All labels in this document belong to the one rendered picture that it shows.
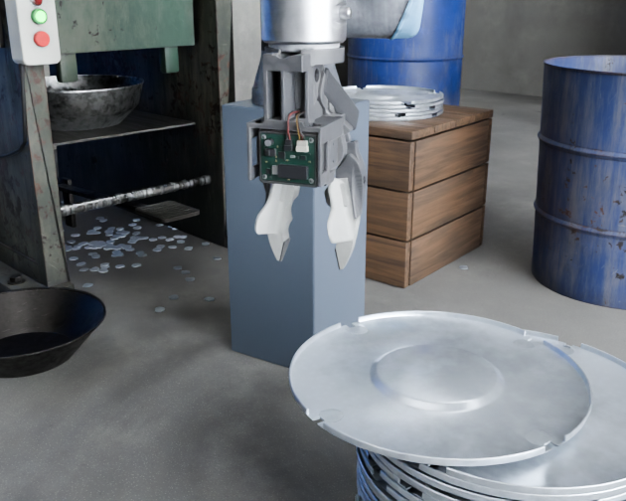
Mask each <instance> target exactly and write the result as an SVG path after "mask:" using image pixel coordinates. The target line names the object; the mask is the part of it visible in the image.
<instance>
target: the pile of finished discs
mask: <svg viewBox="0 0 626 501"><path fill-rule="evenodd" d="M342 88H343V89H344V91H345V92H346V93H347V95H348V96H349V97H350V98H359V99H368V100H369V101H370V111H369V121H406V120H419V119H426V118H431V117H435V116H438V115H440V114H442V112H443V101H444V94H443V92H441V91H440V92H439V93H436V92H435V89H430V88H424V87H415V86H402V85H366V87H363V89H360V88H357V86H356V85H354V86H342Z"/></svg>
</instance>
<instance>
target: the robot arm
mask: <svg viewBox="0 0 626 501"><path fill-rule="evenodd" d="M423 3H424V0H260V30H261V58H260V62H259V65H258V69H257V72H256V76H255V80H254V84H253V87H252V90H251V99H252V103H253V104H255V105H258V106H263V117H261V118H258V119H255V120H253V121H250V122H247V123H246V145H247V179H248V180H250V181H251V180H253V179H254V178H256V177H258V176H259V181H260V182H261V183H263V186H264V189H265V193H266V198H265V205H264V207H263V208H262V209H261V211H260V212H259V214H258V215H257V217H256V220H255V224H254V230H255V232H256V233H257V234H259V235H260V234H267V235H268V239H269V243H270V246H271V249H272V251H273V253H274V255H275V258H276V260H279V261H282V260H283V257H284V255H285V252H286V250H287V247H288V244H289V242H290V237H289V233H288V228H289V225H290V223H291V221H292V214H291V206H292V203H293V201H294V200H295V198H296V197H298V195H299V190H300V186H301V187H311V188H318V187H320V188H321V187H322V186H328V187H327V188H326V189H325V191H324V195H325V200H326V203H327V205H328V206H329V207H330V209H331V211H330V215H329V219H328V223H327V229H328V236H329V239H330V242H331V243H332V244H336V247H335V254H336V259H337V263H338V267H339V269H343V268H344V267H345V266H346V264H347V262H348V260H349V258H350V256H351V254H352V252H353V249H354V246H355V242H356V238H357V234H358V229H359V224H360V218H361V214H362V211H363V205H364V199H365V193H366V187H367V172H366V167H365V163H364V160H363V158H362V156H361V153H360V150H359V141H358V140H355V141H351V136H350V131H352V130H355V129H356V128H357V123H358V118H359V113H360V111H359V109H358V108H357V107H356V105H355V104H354V103H353V101H352V100H351V99H350V97H349V96H348V95H347V93H346V92H345V91H344V89H343V88H342V86H341V84H340V80H339V77H338V73H337V70H336V67H335V64H339V63H343V62H344V59H345V47H344V46H340V43H343V42H344V41H346V38H364V39H389V40H393V39H404V38H412V37H414V36H415V35H416V34H417V33H418V31H419V28H420V22H421V16H422V10H423ZM255 136H256V160H257V164H255V165H253V166H252V151H251V138H253V137H255ZM337 166H338V168H337V169H336V167H337ZM335 170H336V178H334V174H335Z"/></svg>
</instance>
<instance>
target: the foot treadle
mask: <svg viewBox="0 0 626 501"><path fill-rule="evenodd" d="M58 188H59V191H62V192H66V193H70V194H73V195H77V196H81V197H85V198H88V199H95V198H99V197H104V196H109V195H106V194H102V193H98V192H94V191H91V190H87V189H83V188H79V187H75V186H72V185H68V184H65V183H64V182H60V183H58ZM113 206H117V207H121V208H124V209H128V210H132V211H135V213H136V214H139V215H142V216H144V217H147V218H150V219H153V220H155V221H158V222H161V223H169V222H173V221H177V220H181V219H185V218H189V217H193V216H197V215H199V214H200V210H198V209H195V208H192V207H189V206H186V205H183V204H180V203H177V202H174V201H165V202H161V203H157V204H152V205H146V204H142V203H138V202H134V201H131V202H126V203H122V204H117V205H113Z"/></svg>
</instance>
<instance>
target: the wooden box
mask: <svg viewBox="0 0 626 501"><path fill-rule="evenodd" d="M490 117H493V109H486V108H476V107H467V106H457V105H448V104H443V112H442V114H440V115H438V116H435V117H431V118H426V119H419V120H406V121H369V150H368V190H367V229H366V268H365V277H366V278H369V279H373V280H376V281H380V282H384V283H387V284H391V285H394V286H398V287H401V288H406V287H408V286H409V285H412V284H414V283H416V282H418V281H419V280H421V279H423V278H425V277H427V276H428V275H430V274H432V273H434V272H435V271H437V270H439V269H441V268H442V267H444V266H446V265H448V264H449V263H450V262H452V261H454V260H456V259H457V258H459V257H461V256H463V255H464V254H466V253H468V252H470V251H472V250H474V249H476V248H478V247H479V246H480V245H481V244H482V240H483V228H484V215H485V206H484V204H485V203H486V191H487V178H488V166H489V163H486V162H487V161H489V153H490V141H491V129H492V118H490Z"/></svg>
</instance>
